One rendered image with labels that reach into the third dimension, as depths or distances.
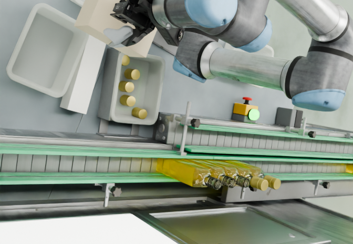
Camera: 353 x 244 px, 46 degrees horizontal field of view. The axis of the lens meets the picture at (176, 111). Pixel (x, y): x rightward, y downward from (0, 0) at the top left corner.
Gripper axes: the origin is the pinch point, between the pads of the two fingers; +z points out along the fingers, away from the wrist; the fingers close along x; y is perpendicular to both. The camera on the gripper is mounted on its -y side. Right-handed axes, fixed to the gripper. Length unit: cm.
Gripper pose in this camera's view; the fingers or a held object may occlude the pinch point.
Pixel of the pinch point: (123, 18)
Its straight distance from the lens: 98.1
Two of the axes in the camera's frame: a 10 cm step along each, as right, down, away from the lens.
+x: -3.6, 9.3, -1.1
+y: -7.2, -3.5, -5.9
